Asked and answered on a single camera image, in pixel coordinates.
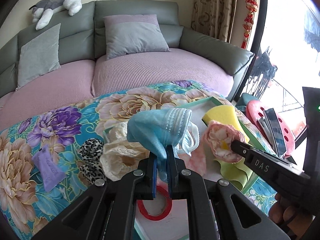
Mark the husky plush toy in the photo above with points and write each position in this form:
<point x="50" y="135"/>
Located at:
<point x="53" y="5"/>

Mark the patterned beige curtain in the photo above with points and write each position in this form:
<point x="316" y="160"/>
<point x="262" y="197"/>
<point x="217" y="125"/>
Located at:
<point x="215" y="7"/>

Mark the blue face mask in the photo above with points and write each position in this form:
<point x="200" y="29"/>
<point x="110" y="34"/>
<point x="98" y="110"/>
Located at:
<point x="152" y="132"/>

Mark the leopard print scrunchie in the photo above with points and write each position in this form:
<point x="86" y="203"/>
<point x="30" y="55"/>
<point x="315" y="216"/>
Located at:
<point x="91" y="150"/>

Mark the pink white cloth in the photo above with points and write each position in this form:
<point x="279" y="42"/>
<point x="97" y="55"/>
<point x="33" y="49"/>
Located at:
<point x="200" y="161"/>

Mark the pink frilly scrunchie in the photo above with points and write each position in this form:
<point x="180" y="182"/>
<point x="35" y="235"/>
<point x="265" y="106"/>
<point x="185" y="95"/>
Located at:
<point x="222" y="140"/>

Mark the red tape roll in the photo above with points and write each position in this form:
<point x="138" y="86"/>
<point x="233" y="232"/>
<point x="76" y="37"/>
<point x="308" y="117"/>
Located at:
<point x="143" y="208"/>

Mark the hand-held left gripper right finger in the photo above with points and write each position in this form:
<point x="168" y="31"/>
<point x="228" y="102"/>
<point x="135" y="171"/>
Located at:
<point x="170" y="177"/>

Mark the black metal rack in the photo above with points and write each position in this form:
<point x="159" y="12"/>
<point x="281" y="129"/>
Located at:
<point x="262" y="72"/>

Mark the red hanging decoration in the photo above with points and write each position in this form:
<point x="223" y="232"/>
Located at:
<point x="251" y="5"/>

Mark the floral blanket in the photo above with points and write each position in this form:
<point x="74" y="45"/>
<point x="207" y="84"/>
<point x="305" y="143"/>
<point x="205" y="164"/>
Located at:
<point x="62" y="130"/>

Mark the red plastic stool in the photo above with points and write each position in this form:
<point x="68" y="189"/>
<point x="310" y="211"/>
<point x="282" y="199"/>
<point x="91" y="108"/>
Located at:
<point x="287" y="132"/>

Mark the teal framed white tray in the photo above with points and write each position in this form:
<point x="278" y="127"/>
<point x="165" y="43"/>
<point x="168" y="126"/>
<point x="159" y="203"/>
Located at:
<point x="160" y="230"/>

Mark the green cloth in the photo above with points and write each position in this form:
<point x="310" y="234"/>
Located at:
<point x="236" y="175"/>

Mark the yellow sponge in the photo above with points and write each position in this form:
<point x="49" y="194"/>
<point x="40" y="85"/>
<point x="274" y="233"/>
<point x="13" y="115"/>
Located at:
<point x="222" y="112"/>

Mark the grey sofa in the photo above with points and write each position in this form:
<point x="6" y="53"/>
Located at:
<point x="135" y="8"/>

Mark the small grey pillow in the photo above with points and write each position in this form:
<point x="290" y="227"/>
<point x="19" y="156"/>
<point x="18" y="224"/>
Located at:
<point x="38" y="57"/>

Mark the large grey pink pillow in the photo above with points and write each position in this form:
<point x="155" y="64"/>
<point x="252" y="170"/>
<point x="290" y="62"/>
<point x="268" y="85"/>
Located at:
<point x="135" y="37"/>

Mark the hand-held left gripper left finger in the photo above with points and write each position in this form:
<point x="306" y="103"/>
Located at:
<point x="153" y="177"/>

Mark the person's right hand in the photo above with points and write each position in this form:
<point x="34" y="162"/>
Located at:
<point x="282" y="211"/>

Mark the purple sachet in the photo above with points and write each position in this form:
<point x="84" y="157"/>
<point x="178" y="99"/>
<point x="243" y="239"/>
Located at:
<point x="48" y="170"/>

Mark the teal stool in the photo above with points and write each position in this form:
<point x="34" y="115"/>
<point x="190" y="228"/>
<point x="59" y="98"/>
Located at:
<point x="243" y="101"/>

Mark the cream lace cloth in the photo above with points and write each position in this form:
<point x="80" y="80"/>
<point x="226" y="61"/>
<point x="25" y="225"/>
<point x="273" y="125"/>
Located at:
<point x="120" y="152"/>

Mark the pink sofa cover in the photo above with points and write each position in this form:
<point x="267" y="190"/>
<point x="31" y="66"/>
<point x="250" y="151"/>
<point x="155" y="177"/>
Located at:
<point x="150" y="70"/>

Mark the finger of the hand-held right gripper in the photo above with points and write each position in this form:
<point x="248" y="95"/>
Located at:
<point x="260" y="166"/>

